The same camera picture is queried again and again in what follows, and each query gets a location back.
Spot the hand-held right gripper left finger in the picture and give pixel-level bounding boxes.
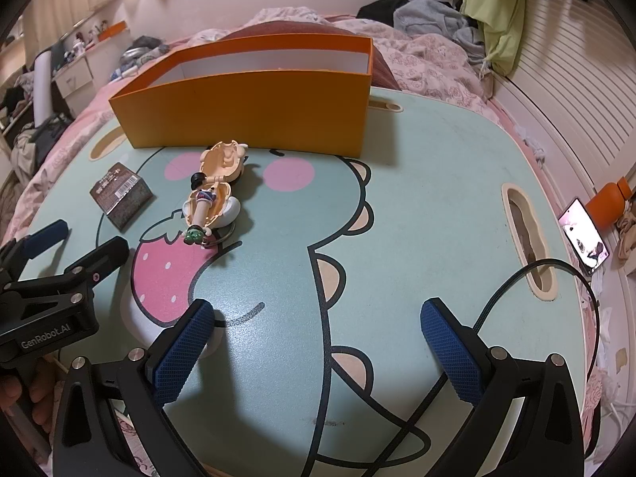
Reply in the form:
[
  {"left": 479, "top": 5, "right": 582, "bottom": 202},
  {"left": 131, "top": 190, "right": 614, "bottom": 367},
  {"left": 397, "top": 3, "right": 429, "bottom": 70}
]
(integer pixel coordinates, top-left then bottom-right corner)
[{"left": 52, "top": 298, "right": 215, "bottom": 477}]

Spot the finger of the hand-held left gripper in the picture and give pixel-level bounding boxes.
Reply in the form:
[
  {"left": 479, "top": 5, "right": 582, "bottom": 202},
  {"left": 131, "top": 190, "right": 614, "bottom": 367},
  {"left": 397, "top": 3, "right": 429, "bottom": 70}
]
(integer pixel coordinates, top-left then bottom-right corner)
[
  {"left": 0, "top": 219, "right": 69, "bottom": 284},
  {"left": 62, "top": 236, "right": 131, "bottom": 300}
]

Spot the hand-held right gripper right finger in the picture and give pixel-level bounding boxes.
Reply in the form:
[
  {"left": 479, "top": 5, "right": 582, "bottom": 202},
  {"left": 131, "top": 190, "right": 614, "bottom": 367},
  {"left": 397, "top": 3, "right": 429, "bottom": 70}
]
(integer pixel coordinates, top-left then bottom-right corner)
[{"left": 420, "top": 297, "right": 587, "bottom": 477}]

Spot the brown card box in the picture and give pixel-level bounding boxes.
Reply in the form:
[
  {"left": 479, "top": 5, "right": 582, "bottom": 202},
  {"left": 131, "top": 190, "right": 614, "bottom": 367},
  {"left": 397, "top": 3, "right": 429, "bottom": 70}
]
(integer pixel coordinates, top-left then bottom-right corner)
[{"left": 89, "top": 162, "right": 154, "bottom": 232}]

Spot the figurine keychain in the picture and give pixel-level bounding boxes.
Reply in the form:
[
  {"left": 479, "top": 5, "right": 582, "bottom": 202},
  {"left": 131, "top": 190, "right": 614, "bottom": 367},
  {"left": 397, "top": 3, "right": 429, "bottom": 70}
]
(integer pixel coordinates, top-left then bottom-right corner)
[{"left": 181, "top": 142, "right": 249, "bottom": 249}]

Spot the orange cardboard box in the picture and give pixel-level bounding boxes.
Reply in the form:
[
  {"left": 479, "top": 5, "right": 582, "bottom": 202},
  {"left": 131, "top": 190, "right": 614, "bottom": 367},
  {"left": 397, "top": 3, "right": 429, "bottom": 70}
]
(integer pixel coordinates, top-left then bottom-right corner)
[{"left": 108, "top": 36, "right": 374, "bottom": 159}]

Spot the person's left hand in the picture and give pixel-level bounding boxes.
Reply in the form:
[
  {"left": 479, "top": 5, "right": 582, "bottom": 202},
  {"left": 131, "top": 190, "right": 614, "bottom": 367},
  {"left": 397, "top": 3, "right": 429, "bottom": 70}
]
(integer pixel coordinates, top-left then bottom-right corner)
[{"left": 0, "top": 350, "right": 61, "bottom": 438}]

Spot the pile of clothes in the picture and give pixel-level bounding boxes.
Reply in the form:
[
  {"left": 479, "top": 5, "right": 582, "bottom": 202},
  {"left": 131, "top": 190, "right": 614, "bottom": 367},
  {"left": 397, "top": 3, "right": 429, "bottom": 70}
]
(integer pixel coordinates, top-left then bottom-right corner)
[{"left": 0, "top": 79, "right": 41, "bottom": 194}]

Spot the black bag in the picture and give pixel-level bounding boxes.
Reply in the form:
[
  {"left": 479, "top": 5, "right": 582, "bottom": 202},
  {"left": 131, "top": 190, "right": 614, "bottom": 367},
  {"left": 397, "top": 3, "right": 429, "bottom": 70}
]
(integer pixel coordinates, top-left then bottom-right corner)
[{"left": 15, "top": 114, "right": 75, "bottom": 160}]

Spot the white roll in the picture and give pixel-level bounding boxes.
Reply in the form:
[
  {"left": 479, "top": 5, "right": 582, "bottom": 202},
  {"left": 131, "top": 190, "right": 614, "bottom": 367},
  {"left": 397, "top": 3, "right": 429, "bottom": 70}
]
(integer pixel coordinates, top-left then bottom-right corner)
[{"left": 34, "top": 52, "right": 54, "bottom": 122}]

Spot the white nightstand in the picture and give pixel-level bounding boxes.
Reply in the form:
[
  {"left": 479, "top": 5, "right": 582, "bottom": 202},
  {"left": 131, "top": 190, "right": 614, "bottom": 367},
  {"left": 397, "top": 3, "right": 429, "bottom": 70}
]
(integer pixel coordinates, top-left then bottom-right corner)
[{"left": 52, "top": 52, "right": 95, "bottom": 95}]

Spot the smartphone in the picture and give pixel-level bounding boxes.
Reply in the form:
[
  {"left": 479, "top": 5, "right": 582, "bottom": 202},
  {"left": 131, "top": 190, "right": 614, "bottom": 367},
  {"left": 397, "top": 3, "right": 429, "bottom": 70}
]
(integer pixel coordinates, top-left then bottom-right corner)
[{"left": 557, "top": 198, "right": 611, "bottom": 276}]

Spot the blue floral cloth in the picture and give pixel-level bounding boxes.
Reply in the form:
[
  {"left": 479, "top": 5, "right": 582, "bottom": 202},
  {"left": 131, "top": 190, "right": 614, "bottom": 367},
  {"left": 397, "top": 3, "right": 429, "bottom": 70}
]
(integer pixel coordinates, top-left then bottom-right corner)
[{"left": 110, "top": 54, "right": 172, "bottom": 80}]

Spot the metal bowl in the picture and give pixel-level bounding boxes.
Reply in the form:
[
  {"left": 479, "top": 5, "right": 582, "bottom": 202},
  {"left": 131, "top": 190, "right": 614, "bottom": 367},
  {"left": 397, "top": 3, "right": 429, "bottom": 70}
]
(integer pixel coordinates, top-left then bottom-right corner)
[{"left": 122, "top": 45, "right": 159, "bottom": 63}]

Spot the beige cloth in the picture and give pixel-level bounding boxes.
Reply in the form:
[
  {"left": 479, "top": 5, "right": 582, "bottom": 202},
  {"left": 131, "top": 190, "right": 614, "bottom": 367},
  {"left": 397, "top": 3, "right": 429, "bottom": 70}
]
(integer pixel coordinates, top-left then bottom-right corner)
[{"left": 616, "top": 209, "right": 636, "bottom": 271}]

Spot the orange shelf box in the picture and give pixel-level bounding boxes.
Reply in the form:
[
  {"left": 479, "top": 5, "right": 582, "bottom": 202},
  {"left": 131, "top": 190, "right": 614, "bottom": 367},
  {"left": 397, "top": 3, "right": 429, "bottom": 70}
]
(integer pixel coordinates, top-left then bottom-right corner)
[{"left": 97, "top": 21, "right": 127, "bottom": 43}]

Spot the orange bottle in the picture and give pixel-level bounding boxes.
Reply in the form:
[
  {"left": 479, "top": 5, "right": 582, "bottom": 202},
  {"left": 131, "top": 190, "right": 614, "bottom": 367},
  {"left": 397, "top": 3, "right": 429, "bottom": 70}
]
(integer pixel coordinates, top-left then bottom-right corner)
[{"left": 585, "top": 177, "right": 636, "bottom": 232}]

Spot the beige curtain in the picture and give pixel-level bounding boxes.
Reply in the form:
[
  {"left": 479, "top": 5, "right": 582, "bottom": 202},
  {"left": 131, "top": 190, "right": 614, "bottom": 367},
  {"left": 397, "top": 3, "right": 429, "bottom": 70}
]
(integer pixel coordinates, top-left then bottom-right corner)
[{"left": 0, "top": 0, "right": 165, "bottom": 60}]

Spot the yellow-green cloth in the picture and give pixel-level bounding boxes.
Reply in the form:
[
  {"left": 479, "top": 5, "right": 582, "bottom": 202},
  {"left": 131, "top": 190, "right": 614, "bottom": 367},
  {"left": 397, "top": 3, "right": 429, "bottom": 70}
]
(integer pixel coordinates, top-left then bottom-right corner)
[{"left": 457, "top": 0, "right": 527, "bottom": 78}]

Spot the grey garment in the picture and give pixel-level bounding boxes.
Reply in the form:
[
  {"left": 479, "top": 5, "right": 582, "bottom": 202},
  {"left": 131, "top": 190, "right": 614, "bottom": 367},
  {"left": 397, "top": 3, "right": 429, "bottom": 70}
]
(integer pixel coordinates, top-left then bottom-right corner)
[{"left": 394, "top": 0, "right": 485, "bottom": 58}]

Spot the black garment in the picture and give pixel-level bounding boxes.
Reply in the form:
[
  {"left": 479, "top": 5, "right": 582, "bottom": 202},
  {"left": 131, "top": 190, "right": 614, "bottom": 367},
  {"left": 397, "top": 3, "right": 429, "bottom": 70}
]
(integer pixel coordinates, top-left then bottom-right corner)
[{"left": 357, "top": 0, "right": 423, "bottom": 23}]

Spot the black cable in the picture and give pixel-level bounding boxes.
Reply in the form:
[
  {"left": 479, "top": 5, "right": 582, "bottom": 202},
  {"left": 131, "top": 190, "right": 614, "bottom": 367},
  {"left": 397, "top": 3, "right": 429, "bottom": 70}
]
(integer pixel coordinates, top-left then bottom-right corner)
[{"left": 469, "top": 257, "right": 604, "bottom": 463}]

